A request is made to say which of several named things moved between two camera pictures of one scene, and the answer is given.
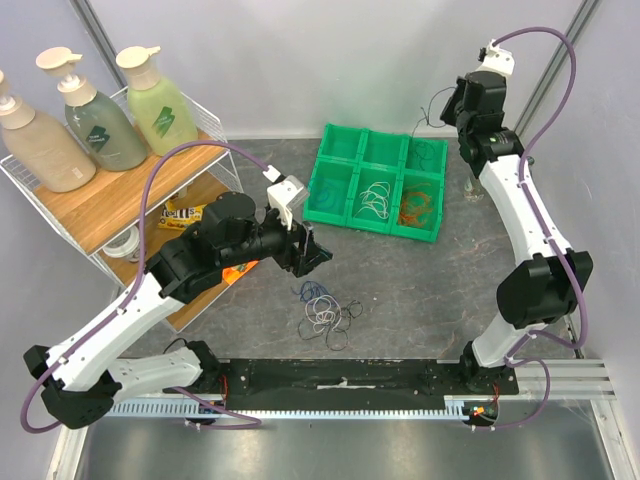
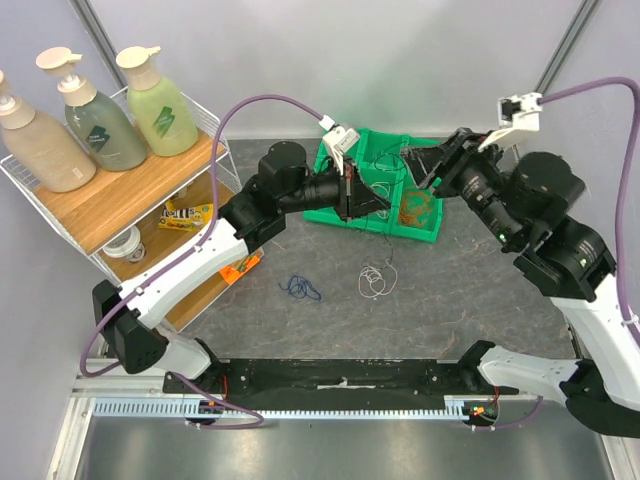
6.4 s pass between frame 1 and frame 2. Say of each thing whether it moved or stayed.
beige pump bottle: stayed
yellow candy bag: stayed
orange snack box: stayed
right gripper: moved
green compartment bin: stayed
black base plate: stayed
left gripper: moved
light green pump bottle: stayed
